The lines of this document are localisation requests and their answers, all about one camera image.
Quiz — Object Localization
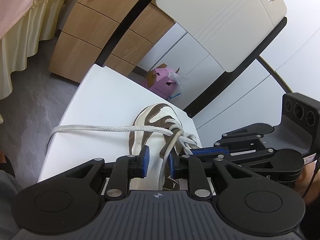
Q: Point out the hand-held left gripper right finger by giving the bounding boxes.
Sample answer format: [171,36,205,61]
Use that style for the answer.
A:
[169,152,250,201]

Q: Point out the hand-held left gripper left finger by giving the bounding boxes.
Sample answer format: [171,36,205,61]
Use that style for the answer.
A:
[67,145,150,201]

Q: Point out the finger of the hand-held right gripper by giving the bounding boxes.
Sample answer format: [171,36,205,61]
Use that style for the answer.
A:
[214,123,274,151]
[190,147,275,167]

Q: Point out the brown and white sneaker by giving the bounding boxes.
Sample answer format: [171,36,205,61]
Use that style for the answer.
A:
[128,103,216,195]

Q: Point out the white shoelace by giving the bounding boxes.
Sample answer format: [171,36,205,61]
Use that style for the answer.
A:
[46,118,201,189]

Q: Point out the person's right hand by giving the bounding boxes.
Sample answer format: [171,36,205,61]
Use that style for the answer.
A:
[298,160,320,204]

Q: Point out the pink cardboard box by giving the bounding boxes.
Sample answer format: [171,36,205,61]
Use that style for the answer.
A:
[142,64,181,99]

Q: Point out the white crumpled plastic bag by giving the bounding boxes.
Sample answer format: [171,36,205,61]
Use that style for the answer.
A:
[167,71,190,86]

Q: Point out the wooden bedside cabinet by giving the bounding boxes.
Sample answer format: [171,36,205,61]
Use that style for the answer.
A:
[48,0,177,83]

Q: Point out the person's grey trousers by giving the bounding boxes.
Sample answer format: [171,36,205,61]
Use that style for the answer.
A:
[0,169,23,238]

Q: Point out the black cable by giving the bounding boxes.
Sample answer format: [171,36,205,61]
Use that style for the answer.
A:
[302,155,320,198]

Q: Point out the black curved wall trim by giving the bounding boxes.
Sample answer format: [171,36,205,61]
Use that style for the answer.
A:
[258,56,294,94]

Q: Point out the white chair with black frame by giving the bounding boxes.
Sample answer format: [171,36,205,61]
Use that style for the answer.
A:
[37,0,288,183]

